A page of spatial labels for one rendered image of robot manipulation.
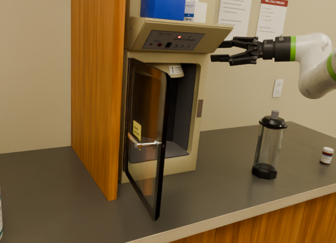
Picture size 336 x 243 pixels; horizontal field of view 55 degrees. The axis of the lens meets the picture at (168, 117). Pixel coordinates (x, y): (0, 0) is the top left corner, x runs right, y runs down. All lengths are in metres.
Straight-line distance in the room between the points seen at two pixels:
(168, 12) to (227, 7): 0.85
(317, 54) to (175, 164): 0.64
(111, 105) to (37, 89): 0.54
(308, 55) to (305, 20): 1.01
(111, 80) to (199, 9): 0.35
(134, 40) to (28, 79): 0.58
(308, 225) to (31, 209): 1.08
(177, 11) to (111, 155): 0.47
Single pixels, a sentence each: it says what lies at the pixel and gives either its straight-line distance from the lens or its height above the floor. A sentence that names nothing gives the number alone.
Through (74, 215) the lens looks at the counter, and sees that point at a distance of 1.02.
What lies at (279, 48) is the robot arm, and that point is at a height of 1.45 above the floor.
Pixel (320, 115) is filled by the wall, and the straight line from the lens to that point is 2.59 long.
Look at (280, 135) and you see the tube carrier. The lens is 1.31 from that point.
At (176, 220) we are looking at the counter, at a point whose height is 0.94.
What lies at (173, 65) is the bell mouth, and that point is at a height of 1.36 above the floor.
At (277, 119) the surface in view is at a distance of 1.30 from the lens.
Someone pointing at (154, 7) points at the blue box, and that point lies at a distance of 0.96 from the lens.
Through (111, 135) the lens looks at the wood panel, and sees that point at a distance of 0.99.
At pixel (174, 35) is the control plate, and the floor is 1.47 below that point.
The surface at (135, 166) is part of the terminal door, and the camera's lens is 1.01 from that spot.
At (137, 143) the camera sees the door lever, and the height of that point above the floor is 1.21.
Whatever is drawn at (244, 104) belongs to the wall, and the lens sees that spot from 1.99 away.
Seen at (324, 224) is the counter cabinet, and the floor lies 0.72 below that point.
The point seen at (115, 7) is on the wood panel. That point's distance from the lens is 0.92.
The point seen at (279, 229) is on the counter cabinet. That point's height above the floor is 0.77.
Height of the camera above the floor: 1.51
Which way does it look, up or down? 17 degrees down
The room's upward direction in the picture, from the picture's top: 5 degrees clockwise
